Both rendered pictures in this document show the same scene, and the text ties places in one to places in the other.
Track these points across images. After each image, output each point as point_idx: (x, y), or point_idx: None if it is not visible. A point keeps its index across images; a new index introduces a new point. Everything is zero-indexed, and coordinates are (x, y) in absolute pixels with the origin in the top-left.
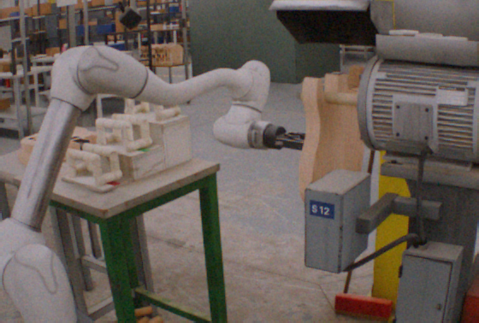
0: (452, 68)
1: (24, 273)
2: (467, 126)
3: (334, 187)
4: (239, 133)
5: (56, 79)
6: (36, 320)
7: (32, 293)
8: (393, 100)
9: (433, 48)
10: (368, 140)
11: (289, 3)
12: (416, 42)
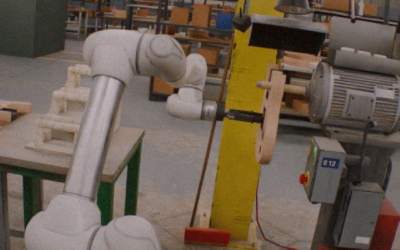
0: (379, 75)
1: (140, 247)
2: (393, 111)
3: (335, 149)
4: (195, 109)
5: (106, 57)
6: None
7: None
8: (347, 93)
9: (373, 62)
10: (321, 117)
11: (267, 19)
12: (363, 57)
